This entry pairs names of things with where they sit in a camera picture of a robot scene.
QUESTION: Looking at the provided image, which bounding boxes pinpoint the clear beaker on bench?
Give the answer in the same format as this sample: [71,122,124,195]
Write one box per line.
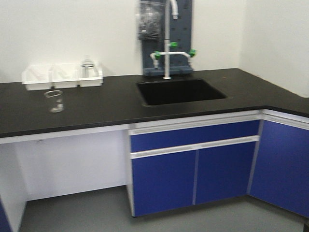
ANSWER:
[44,90,64,113]

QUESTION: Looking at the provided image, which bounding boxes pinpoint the blue cabinet drawer front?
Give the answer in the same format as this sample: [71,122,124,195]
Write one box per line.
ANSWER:
[130,120,260,152]

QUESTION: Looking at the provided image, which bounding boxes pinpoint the black lab sink basin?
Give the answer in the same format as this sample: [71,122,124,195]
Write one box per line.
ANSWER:
[136,79,227,106]

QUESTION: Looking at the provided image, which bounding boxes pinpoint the white lab faucet green knobs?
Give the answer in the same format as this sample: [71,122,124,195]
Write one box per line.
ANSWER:
[150,0,196,80]

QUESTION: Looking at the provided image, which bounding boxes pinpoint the blue left cabinet door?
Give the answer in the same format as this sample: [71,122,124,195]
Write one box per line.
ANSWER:
[132,151,196,217]

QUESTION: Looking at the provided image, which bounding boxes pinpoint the white right storage bin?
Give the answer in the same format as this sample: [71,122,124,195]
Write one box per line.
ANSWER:
[78,62,103,87]

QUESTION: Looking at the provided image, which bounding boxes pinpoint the white storage bin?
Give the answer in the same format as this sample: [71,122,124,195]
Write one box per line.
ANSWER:
[78,62,103,87]
[52,63,79,89]
[22,65,53,91]

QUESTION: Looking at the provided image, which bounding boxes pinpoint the clear round glass flask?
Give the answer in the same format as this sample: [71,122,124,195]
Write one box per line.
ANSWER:
[81,56,95,78]

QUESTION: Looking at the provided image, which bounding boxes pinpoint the blue right cabinet door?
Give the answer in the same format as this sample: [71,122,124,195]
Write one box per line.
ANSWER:
[196,142,255,204]

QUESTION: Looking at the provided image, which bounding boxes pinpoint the grey pegboard drying rack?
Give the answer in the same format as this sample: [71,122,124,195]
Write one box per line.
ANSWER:
[138,0,196,76]

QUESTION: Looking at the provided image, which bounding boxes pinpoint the plastic bag of parts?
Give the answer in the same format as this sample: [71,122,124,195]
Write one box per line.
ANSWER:
[137,0,163,42]

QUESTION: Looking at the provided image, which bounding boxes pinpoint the white middle storage bin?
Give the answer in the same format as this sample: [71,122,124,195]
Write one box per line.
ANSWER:
[52,63,79,89]

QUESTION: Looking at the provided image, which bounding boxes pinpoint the white left storage bin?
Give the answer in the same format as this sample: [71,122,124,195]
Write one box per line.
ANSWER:
[22,65,53,91]

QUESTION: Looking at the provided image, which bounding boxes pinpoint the blue side cabinet door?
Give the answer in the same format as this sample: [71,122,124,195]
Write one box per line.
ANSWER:
[250,121,309,217]

